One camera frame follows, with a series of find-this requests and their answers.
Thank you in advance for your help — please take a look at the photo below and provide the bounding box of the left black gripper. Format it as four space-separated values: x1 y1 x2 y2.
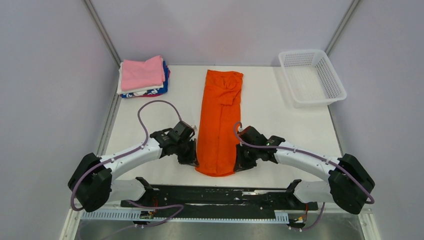
174 138 200 167

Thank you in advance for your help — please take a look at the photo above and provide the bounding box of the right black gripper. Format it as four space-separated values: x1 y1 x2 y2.
234 143 260 173

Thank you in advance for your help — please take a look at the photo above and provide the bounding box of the orange t-shirt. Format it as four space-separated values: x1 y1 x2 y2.
196 69 244 177

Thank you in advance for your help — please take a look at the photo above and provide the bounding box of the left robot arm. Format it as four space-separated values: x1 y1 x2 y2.
67 120 198 213

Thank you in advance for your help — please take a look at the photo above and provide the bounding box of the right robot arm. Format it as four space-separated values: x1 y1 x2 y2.
233 122 375 215

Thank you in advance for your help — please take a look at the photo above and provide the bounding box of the blue folded t-shirt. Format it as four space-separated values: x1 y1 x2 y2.
117 60 171 99

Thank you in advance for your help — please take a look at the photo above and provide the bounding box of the pink folded t-shirt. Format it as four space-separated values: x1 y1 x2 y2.
120 55 165 92

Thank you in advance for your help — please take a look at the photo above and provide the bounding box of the white plastic basket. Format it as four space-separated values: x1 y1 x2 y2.
278 49 347 108

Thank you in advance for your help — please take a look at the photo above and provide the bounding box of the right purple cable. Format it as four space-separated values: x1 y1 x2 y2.
233 121 376 231

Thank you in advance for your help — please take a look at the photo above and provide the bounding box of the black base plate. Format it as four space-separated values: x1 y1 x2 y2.
135 184 318 218

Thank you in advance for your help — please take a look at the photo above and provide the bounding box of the white slotted cable duct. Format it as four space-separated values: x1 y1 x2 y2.
80 208 290 224

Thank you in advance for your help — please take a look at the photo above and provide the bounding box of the aluminium frame rail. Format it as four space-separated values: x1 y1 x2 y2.
59 186 382 240

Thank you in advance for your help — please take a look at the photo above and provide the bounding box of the right corner metal post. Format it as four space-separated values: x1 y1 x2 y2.
324 0 362 56

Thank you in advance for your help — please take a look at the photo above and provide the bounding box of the corner metal post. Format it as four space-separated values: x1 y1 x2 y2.
82 0 121 67
324 0 362 56

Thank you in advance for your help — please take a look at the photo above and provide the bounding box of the left corner metal post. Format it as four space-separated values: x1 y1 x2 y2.
82 0 121 67

